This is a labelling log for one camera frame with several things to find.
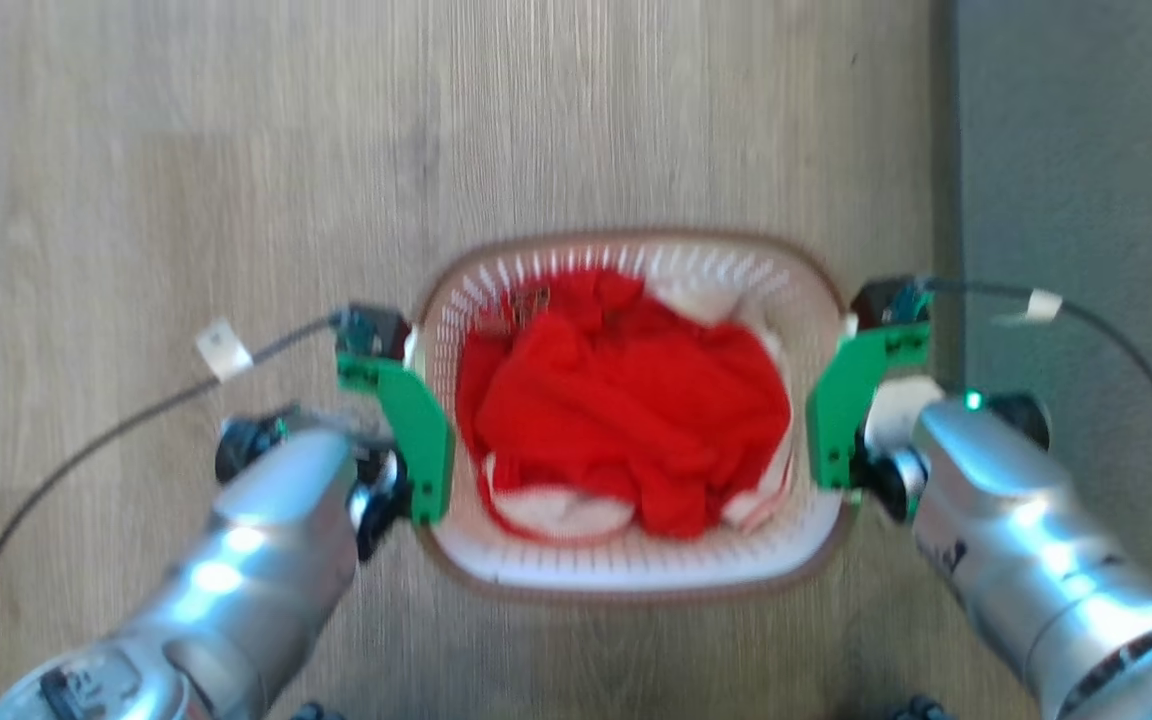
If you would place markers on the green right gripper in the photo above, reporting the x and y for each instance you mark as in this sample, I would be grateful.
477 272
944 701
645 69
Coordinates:
841 410

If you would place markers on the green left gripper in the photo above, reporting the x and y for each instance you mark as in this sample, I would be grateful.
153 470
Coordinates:
421 430

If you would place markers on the white plastic laundry basket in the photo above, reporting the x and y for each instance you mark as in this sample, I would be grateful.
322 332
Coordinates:
636 570

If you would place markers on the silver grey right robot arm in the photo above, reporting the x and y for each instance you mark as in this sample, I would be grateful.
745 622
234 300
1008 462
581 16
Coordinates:
1026 540

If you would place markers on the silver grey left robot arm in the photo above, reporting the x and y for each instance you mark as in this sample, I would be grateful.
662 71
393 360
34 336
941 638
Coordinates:
256 560

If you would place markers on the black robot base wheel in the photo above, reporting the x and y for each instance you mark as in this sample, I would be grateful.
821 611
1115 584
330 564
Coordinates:
918 709
316 712

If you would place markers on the white garment with red trim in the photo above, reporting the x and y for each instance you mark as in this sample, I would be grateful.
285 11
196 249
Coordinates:
561 510

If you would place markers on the grey rug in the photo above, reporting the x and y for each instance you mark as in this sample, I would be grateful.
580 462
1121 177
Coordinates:
1086 150

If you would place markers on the dark left wrist camera box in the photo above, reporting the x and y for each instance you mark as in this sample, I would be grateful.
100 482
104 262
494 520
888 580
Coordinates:
374 330

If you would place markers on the dark wrist camera box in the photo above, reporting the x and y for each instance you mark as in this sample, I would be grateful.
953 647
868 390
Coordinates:
374 330
886 302

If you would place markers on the dark right wrist camera box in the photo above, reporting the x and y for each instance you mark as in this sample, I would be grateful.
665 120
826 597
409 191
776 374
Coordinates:
886 302

